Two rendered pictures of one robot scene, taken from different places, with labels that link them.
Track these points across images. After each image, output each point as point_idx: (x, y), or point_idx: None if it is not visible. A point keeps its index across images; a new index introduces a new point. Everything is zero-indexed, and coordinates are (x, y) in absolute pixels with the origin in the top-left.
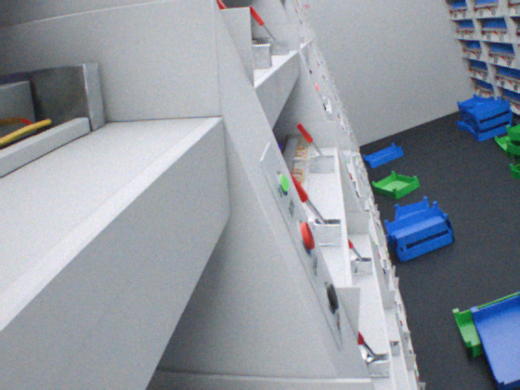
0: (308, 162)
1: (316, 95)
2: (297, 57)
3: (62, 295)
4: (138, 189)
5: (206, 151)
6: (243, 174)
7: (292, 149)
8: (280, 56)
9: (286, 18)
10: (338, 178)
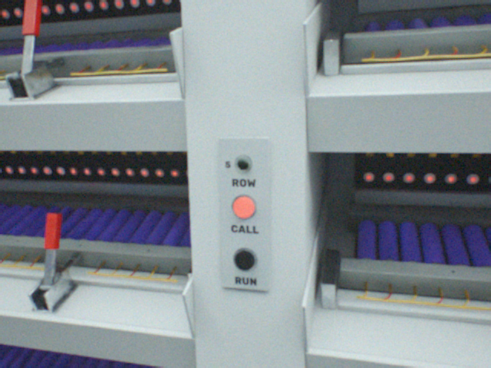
0: (88, 279)
1: (192, 215)
2: (122, 112)
3: None
4: None
5: None
6: None
7: (120, 250)
8: (4, 98)
9: (238, 1)
10: (1, 311)
